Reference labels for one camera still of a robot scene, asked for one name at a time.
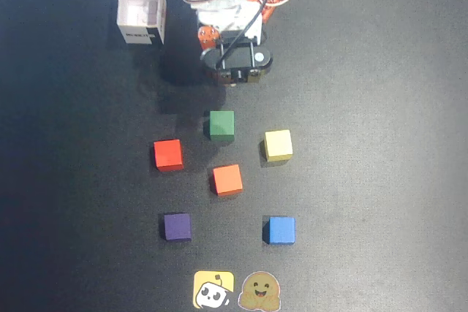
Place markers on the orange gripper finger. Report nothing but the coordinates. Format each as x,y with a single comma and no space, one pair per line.
208,38

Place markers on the purple cube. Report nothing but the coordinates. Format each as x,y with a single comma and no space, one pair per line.
177,227

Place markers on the yellow cube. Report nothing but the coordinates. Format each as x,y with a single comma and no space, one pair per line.
278,144

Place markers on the hugging face emoji sticker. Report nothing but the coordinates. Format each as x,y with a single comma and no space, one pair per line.
259,291

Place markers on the white open cardboard box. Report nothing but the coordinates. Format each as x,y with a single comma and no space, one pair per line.
140,8

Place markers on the orange cube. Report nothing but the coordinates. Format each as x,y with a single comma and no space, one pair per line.
226,179

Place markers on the yellow robot sticker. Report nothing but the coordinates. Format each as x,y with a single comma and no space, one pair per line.
214,290

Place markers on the red cube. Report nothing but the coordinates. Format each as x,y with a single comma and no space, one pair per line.
168,154

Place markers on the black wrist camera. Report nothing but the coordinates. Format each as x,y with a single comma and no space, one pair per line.
239,58

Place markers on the green cube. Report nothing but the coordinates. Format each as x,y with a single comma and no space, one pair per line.
222,125

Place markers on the blue cube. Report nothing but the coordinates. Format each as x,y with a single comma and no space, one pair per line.
281,230

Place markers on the black table mat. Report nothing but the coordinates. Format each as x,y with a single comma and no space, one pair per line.
365,107

